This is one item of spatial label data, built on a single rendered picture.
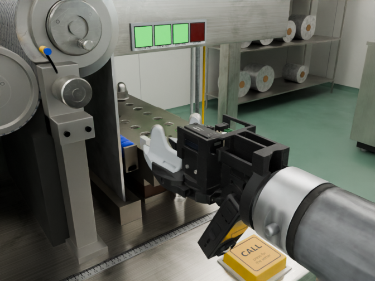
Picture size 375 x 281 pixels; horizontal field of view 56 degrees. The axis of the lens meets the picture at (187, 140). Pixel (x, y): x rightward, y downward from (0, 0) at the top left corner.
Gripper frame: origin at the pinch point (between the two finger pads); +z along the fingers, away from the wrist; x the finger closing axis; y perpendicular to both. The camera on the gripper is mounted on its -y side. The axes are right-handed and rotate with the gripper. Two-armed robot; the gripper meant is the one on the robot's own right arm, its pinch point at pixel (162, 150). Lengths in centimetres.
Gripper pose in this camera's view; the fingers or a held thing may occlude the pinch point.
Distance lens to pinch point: 49.9
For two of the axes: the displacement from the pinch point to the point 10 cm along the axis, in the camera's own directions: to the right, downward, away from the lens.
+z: -6.0, -3.1, 7.4
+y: 0.0, -9.2, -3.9
